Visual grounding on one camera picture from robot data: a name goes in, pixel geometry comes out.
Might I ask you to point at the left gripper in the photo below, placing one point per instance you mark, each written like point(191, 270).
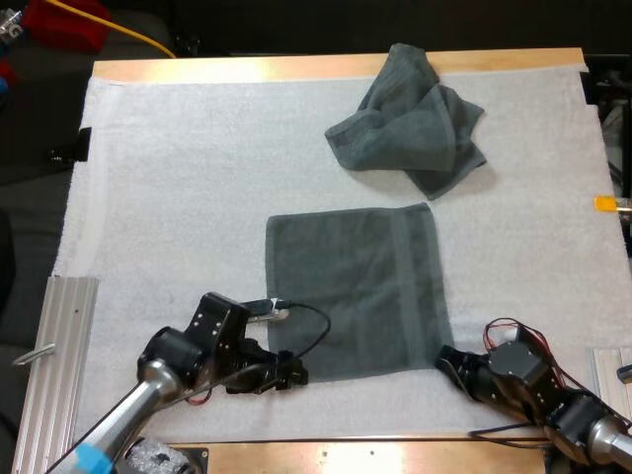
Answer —
point(217, 322)

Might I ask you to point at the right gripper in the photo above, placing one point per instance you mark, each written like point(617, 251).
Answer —
point(518, 370)

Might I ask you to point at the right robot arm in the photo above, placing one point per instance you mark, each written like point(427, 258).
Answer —
point(609, 438)

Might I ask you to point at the flat grey-green towel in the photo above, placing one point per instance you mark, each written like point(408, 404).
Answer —
point(355, 291)

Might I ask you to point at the crumpled grey-green towel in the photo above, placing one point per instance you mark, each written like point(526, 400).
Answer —
point(412, 123)

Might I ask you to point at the orange table clip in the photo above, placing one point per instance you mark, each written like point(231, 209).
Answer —
point(606, 203)

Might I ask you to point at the dark table clamp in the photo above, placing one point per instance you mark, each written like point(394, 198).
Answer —
point(74, 145)

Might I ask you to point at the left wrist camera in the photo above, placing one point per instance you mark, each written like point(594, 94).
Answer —
point(265, 310)

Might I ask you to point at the ribbed aluminium rail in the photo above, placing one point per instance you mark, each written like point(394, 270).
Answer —
point(54, 375)
point(609, 380)

